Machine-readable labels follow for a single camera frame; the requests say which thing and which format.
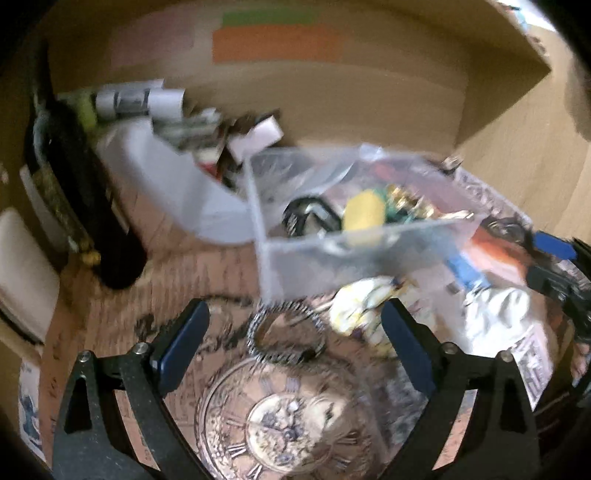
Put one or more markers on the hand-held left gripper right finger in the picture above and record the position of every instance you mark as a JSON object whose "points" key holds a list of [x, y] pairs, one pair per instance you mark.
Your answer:
{"points": [[406, 344]]}

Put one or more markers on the white card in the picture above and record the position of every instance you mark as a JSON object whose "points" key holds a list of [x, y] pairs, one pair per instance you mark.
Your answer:
{"points": [[256, 138]]}

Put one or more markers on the blue printed card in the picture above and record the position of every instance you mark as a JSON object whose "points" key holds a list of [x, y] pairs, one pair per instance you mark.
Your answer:
{"points": [[31, 410]]}

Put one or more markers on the orange paper sheet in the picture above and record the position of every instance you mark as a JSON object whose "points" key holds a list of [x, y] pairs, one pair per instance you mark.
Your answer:
{"points": [[277, 44]]}

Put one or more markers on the white paper rolls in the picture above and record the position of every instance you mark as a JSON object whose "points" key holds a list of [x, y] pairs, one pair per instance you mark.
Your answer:
{"points": [[134, 99]]}

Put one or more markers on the white soft cloth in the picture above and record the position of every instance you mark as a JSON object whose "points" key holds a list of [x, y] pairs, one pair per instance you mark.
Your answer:
{"points": [[496, 309]]}

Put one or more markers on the white cushion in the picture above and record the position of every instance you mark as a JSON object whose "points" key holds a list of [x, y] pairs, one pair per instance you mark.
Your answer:
{"points": [[25, 277]]}

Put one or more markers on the clock printed mat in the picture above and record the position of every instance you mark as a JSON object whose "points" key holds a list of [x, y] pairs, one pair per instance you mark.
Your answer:
{"points": [[277, 424]]}

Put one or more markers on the green gold ornament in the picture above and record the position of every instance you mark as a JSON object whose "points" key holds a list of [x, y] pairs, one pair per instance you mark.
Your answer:
{"points": [[415, 203]]}

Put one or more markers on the green paper sheet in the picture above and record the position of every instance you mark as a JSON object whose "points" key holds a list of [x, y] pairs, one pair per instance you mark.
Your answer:
{"points": [[270, 17]]}

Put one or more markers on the blue cloth strip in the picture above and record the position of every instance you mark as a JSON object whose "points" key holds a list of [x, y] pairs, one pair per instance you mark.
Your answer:
{"points": [[468, 272]]}

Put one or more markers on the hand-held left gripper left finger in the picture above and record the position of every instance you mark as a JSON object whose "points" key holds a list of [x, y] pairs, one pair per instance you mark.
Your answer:
{"points": [[181, 344]]}

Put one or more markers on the yellow soft block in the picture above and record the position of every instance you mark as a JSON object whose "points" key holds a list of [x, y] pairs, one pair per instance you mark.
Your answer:
{"points": [[364, 210]]}

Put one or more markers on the yellow white patterned cloth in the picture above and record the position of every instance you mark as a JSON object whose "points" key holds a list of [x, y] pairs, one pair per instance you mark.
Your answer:
{"points": [[358, 307]]}

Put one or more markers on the printed packet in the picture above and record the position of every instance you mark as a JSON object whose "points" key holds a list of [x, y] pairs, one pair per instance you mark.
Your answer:
{"points": [[191, 131]]}

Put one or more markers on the dark glass bottle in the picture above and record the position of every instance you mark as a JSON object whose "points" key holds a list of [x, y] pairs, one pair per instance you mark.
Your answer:
{"points": [[97, 221]]}

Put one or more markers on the clear plastic box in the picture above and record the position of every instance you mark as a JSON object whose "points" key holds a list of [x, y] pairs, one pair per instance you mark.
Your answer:
{"points": [[295, 263]]}

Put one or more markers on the pink paper sheet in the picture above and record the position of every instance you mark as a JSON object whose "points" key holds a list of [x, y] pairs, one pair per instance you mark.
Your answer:
{"points": [[152, 41]]}

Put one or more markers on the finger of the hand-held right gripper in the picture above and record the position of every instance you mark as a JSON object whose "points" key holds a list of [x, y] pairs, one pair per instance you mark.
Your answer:
{"points": [[554, 245], [551, 279]]}

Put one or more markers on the printed white paper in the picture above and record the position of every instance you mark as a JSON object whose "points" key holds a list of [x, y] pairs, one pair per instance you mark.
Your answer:
{"points": [[535, 364]]}

